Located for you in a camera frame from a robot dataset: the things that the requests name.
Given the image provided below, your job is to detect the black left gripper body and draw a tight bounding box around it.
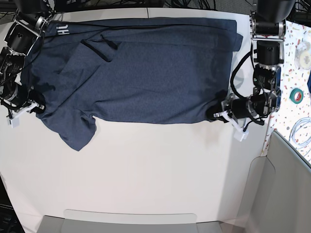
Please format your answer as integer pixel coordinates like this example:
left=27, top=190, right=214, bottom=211
left=221, top=97, right=255, bottom=120

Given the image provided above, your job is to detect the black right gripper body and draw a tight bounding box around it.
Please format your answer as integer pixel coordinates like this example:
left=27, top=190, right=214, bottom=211
left=1, top=89, right=36, bottom=114

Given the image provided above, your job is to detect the dark blue t-shirt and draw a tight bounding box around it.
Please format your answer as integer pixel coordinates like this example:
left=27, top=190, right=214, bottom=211
left=21, top=17, right=243, bottom=151

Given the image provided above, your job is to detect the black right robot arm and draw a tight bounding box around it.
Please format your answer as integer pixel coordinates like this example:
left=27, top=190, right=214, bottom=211
left=0, top=0, right=54, bottom=119

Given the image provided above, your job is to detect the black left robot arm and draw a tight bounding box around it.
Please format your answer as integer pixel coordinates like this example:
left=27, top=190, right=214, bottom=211
left=206, top=0, right=295, bottom=125

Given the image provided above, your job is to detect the terrazzo pattern side table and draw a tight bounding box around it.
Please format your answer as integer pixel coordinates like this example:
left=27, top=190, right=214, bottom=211
left=261, top=21, right=311, bottom=163

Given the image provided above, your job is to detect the green tape roll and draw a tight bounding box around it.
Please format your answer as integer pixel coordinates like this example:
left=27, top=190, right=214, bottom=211
left=290, top=88, right=304, bottom=104

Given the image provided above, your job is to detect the dark blue cloth at edge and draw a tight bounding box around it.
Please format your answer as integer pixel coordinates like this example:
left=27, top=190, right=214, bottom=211
left=307, top=74, right=311, bottom=93

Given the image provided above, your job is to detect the grey bin right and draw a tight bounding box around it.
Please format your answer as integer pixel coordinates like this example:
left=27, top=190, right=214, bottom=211
left=234, top=132, right=311, bottom=233

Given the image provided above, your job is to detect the grey bin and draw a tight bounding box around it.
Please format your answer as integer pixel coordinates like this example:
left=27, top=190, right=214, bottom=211
left=234, top=132, right=311, bottom=233
left=38, top=209, right=222, bottom=233

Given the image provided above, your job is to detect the grey bin bottom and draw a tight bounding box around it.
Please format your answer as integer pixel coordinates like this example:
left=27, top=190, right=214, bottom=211
left=38, top=209, right=222, bottom=233

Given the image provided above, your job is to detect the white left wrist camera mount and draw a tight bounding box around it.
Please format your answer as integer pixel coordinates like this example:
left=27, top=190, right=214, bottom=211
left=214, top=111, right=249, bottom=142

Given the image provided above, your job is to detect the coiled grey cable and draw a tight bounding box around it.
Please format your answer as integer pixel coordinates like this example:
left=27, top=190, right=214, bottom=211
left=288, top=117, right=311, bottom=148

